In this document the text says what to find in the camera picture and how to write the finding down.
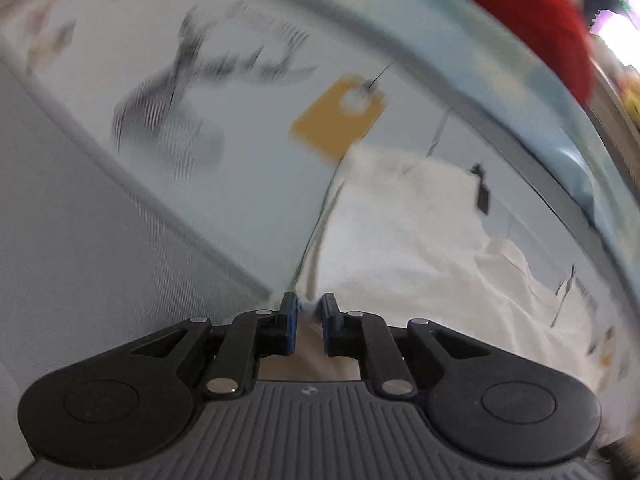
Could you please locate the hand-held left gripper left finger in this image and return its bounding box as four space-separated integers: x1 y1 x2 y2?
131 291 299 401

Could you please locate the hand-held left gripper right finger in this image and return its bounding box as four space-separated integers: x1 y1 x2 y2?
321 293 493 397

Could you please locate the white shirt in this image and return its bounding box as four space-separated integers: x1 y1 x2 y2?
260 145 621 396

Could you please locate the deer printed bed sheet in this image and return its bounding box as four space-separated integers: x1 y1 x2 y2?
0 0 631 396

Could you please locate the grey bed mat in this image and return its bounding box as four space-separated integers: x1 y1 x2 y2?
0 0 606 466

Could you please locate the red folded quilt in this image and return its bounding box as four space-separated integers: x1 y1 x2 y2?
415 0 596 106

